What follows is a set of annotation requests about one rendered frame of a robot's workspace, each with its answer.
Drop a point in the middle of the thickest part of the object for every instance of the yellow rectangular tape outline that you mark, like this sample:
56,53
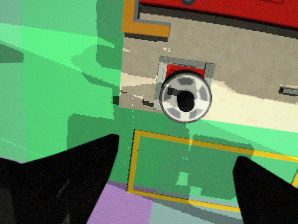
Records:
139,133

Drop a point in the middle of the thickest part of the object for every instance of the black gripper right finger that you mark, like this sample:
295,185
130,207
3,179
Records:
263,198

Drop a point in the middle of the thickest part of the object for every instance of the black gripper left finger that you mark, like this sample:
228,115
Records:
59,189

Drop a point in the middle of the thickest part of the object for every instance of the black wheel with grey hub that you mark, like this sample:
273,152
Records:
185,80

